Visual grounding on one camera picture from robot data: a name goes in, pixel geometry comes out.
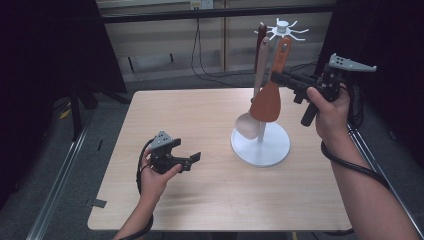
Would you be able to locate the orange wooden spatula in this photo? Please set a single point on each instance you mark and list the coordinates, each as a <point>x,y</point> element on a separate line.
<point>266,103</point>

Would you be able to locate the black stand legs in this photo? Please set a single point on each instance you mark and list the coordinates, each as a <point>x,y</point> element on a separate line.
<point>76,113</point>

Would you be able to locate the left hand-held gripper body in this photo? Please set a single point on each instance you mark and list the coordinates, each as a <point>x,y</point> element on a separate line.
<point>160,140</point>

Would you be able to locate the white utensil rack stand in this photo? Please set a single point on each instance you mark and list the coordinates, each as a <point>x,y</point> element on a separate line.
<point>266,153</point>

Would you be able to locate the person's right hand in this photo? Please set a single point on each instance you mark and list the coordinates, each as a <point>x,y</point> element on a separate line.
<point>330,116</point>

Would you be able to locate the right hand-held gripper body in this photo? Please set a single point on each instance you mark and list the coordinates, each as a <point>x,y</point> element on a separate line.
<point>350,65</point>

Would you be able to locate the beige wooden spoon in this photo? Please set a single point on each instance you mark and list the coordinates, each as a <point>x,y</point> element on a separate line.
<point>246,126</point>

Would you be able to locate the white wall socket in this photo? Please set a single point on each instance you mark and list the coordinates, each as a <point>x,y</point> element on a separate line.
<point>206,4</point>

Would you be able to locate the grey tape piece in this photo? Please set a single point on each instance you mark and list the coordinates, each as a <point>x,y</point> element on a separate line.
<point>98,202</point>

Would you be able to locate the person's left hand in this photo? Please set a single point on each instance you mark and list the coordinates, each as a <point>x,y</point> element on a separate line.
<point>153,183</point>

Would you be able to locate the metal floor rail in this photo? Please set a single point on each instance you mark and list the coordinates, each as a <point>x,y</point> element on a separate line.
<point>366,151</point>
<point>56,193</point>

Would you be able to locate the black horizontal bar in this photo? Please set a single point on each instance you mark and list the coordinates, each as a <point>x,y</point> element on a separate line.
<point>166,15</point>

